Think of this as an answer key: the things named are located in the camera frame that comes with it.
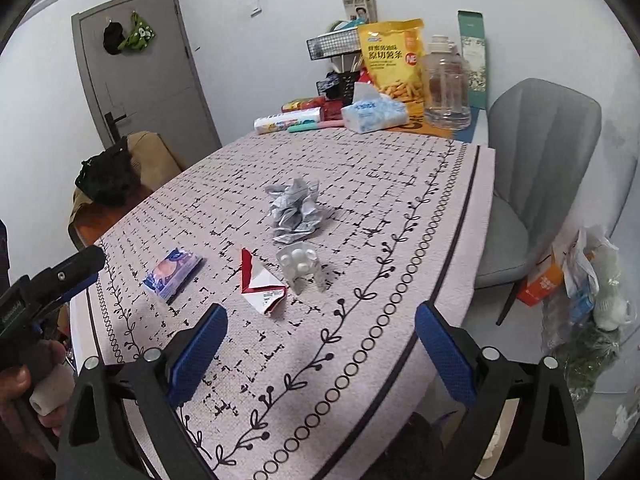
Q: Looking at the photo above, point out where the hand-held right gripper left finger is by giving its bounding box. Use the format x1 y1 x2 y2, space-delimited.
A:
55 302 229 480

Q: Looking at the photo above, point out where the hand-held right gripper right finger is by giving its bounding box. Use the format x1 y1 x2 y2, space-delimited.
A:
414 301 586 480

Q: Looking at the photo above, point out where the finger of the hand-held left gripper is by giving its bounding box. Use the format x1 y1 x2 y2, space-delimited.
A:
22 245 107 291
47 267 101 306

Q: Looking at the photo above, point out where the purple tissue packet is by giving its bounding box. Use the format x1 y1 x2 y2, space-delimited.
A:
142 249 203 303

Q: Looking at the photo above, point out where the red and white carton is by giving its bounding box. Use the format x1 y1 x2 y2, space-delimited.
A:
240 247 288 317

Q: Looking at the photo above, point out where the white pill blister pack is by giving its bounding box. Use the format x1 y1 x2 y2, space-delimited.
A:
275 242 326 295

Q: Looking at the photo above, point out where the silver foil wrapper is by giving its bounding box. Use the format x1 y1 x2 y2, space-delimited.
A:
266 176 325 245

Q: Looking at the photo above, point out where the person's left hand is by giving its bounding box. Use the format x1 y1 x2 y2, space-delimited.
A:
0 337 76 441

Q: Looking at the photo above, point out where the dark patterned seat cushion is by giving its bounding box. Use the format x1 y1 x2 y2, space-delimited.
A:
400 410 466 480

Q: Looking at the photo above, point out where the orange cardboard box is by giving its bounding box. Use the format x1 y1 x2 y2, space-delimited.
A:
516 242 571 307

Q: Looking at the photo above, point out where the brown chair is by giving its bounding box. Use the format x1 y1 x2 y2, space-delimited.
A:
67 131 183 251

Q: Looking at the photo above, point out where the clear bag of greens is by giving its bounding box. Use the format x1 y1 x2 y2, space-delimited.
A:
550 325 621 413

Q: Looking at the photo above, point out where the grey door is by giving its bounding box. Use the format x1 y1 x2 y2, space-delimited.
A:
71 0 223 151

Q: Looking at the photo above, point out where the orange and blue table mat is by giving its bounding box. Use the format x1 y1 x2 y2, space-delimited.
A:
385 110 488 143

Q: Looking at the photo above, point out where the black hat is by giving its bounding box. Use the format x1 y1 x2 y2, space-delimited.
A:
102 21 126 55

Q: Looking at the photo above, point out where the grey upholstered chair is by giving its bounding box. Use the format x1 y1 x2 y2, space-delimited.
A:
472 78 603 326

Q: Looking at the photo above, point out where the green flowered bag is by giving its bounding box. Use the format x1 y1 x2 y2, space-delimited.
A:
117 11 153 55

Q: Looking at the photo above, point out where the pale blue refrigerator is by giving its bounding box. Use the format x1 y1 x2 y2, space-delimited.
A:
575 105 640 396

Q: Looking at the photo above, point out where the white printed roll packet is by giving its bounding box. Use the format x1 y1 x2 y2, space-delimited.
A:
254 112 323 136

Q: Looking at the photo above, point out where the blue tissue pack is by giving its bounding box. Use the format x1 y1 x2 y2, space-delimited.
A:
341 82 408 134

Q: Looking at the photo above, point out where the clear water jug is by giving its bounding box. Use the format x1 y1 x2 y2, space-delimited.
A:
422 35 473 131

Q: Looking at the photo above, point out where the red snack packet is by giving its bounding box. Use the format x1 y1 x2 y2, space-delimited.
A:
281 99 351 118

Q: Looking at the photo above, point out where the black utensil holder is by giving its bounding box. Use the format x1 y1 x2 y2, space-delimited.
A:
316 71 361 101

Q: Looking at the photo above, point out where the yellow snack bag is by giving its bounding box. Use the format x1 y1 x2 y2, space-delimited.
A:
356 19 426 126

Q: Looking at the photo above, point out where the tall green box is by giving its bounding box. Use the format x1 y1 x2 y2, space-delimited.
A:
457 10 488 111

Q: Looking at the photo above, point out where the teal plastic item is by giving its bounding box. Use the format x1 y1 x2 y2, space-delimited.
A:
327 19 366 36

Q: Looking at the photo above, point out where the black door handle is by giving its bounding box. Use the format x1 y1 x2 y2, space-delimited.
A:
105 110 126 143

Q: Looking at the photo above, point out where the black wire basket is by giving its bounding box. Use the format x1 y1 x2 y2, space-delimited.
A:
306 30 363 61

